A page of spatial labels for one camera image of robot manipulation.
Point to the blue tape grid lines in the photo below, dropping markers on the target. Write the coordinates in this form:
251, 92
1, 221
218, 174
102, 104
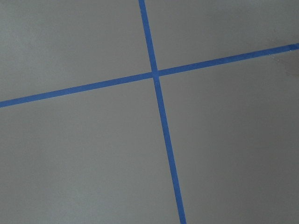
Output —
155, 75

